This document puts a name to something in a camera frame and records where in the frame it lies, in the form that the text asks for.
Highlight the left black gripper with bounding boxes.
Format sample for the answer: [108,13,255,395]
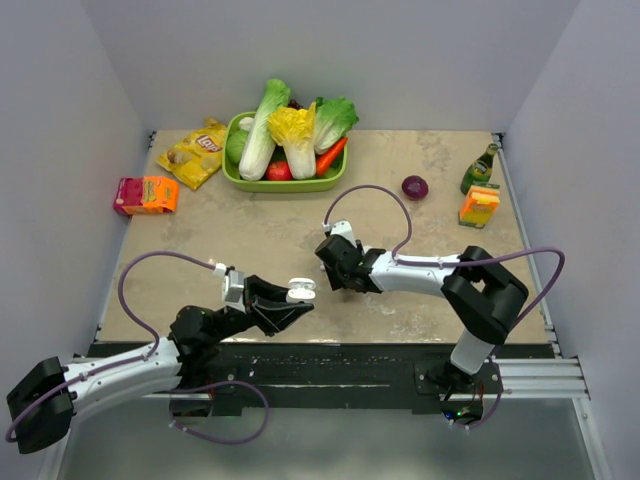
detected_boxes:
[208,275,313,344]

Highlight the white gold-rimmed charging case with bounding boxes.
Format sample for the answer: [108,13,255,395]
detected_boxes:
[286,277,316,303]

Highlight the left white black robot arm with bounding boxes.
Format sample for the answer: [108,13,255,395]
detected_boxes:
[5,272,316,454]

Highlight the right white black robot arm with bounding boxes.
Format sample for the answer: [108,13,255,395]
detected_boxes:
[315,234,529,393]

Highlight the green plastic basket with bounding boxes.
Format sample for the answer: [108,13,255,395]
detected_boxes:
[221,110,350,194]

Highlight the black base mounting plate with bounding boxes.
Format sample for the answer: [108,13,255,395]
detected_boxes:
[86,340,502,424]

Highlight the purple red onion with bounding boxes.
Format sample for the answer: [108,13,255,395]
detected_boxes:
[401,175,429,201]

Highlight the orange carrot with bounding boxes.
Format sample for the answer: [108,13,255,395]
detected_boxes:
[316,137,348,176]

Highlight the red tomato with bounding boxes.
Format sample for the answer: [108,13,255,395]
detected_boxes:
[265,160,293,181]

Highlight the tall napa cabbage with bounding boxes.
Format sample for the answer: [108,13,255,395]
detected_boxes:
[239,78,291,181]

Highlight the orange sponge pack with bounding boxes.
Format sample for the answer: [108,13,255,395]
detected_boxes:
[458,182,500,229]

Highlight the yellow napa cabbage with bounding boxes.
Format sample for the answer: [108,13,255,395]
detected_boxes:
[267,102,316,180]

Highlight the green leaf lettuce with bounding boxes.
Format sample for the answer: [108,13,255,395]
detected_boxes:
[313,96,359,155]

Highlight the round green cabbage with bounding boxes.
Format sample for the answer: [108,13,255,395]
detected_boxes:
[226,129,249,165]

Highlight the green Perrier bottle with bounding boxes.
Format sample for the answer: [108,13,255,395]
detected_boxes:
[460,143,499,195]

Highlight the yellow Lays chips bag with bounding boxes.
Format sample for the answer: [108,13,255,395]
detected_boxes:
[156,117,227,191]

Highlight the pink orange snack box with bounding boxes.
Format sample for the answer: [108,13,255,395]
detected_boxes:
[113,176,179,216]

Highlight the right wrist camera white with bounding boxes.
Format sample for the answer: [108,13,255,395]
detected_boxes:
[321,220,363,252]

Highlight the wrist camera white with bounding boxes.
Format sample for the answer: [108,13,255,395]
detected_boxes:
[214,263,245,312]
[321,220,363,252]

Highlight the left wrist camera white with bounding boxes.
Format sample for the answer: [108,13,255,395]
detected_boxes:
[214,263,245,312]

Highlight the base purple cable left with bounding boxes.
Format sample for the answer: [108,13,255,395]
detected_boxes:
[168,379,271,445]

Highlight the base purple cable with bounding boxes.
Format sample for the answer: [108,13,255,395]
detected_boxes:
[447,359,505,430]
[168,379,271,445]

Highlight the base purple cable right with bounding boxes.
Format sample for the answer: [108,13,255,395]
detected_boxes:
[447,359,505,430]

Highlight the aluminium frame rail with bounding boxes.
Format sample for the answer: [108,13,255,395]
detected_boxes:
[69,355,591,401]

